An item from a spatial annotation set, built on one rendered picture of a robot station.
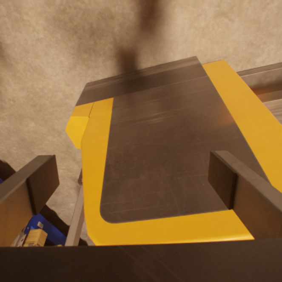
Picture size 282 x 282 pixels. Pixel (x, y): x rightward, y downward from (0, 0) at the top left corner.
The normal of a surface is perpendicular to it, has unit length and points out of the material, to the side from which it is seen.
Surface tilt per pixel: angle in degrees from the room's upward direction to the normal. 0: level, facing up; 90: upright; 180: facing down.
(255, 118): 90
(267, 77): 0
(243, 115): 90
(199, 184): 90
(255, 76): 0
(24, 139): 0
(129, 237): 90
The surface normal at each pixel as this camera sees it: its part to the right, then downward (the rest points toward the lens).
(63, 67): -0.01, 0.65
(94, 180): -0.25, -0.73
